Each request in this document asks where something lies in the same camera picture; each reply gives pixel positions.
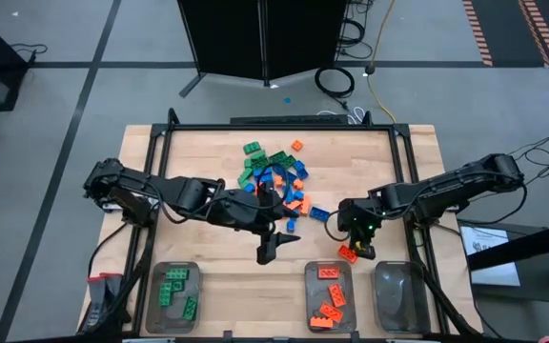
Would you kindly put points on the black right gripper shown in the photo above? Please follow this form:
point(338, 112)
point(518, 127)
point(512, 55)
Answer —
point(355, 216)

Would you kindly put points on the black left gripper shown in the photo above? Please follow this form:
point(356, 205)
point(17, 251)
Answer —
point(246, 209)

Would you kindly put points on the orange plastic building block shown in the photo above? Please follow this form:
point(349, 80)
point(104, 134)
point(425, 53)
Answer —
point(305, 205)
point(297, 145)
point(298, 184)
point(328, 272)
point(346, 254)
point(321, 322)
point(337, 295)
point(293, 205)
point(278, 181)
point(331, 312)

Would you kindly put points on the blue plastic building block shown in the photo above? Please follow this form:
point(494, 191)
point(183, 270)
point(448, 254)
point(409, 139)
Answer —
point(250, 187)
point(265, 176)
point(302, 173)
point(288, 194)
point(298, 195)
point(291, 225)
point(289, 174)
point(298, 165)
point(319, 214)

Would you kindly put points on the green plastic building block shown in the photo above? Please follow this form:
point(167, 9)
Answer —
point(277, 156)
point(245, 177)
point(177, 285)
point(177, 274)
point(252, 147)
point(288, 161)
point(258, 159)
point(189, 308)
point(165, 294)

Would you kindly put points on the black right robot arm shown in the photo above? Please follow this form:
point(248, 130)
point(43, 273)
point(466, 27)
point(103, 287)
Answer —
point(446, 188)

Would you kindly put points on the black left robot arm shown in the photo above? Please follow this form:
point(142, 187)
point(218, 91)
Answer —
point(179, 193)

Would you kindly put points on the transparent grey plastic bin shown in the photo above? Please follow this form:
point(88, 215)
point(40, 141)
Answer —
point(400, 300)
point(315, 288)
point(157, 319)

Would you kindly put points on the black flat bar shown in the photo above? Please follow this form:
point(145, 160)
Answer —
point(289, 119)

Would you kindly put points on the white paper sheet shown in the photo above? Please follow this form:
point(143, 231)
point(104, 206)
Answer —
point(494, 267)

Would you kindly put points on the blue round floor sticker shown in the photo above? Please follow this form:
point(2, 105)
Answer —
point(287, 100)

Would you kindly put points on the black stand beam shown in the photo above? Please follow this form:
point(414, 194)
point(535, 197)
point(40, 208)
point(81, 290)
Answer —
point(532, 243)

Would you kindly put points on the black red-topped device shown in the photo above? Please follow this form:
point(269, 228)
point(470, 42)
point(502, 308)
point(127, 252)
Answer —
point(103, 295)

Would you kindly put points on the black fabric partition panel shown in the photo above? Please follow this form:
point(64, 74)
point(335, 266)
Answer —
point(222, 38)
point(303, 38)

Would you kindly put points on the silver metal mounting bracket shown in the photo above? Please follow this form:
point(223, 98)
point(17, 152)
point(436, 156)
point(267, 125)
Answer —
point(112, 207)

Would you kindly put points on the black partition post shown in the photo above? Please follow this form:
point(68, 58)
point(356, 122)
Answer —
point(265, 47)

